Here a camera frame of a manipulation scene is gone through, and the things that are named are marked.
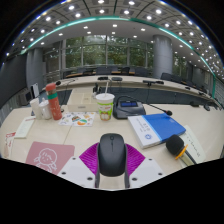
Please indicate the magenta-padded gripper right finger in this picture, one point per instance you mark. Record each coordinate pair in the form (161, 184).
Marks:
(135, 158)

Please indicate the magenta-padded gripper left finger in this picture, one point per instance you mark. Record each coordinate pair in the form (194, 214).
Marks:
(88, 156)

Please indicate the black computer mouse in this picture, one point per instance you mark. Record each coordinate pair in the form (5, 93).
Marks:
(112, 155)

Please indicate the pink mouse pad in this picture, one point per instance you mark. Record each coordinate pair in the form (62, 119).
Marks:
(61, 151)

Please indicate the colourful sticker sheet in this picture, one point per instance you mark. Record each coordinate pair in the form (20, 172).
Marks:
(76, 119)

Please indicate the black handheld microphone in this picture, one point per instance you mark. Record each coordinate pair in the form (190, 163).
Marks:
(174, 144)

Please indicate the blue and white book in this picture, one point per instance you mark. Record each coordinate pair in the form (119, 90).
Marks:
(163, 126)

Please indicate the green printed paper drink cup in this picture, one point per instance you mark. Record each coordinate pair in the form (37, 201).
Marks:
(105, 106)

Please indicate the white lidded mug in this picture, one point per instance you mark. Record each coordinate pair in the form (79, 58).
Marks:
(45, 110)

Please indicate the red drink bottle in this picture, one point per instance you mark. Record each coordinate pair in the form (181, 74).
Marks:
(54, 103)

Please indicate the white paper cup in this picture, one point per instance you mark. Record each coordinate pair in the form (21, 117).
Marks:
(35, 108)

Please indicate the long curved conference desk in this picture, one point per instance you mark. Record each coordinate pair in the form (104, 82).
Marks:
(133, 81)

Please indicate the red and white leaflet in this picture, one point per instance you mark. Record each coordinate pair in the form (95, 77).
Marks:
(10, 141)

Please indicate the group of dark office chairs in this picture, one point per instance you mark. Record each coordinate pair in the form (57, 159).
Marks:
(166, 76)

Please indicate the group of ceiling lights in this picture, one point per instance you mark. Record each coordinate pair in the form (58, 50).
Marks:
(114, 25)

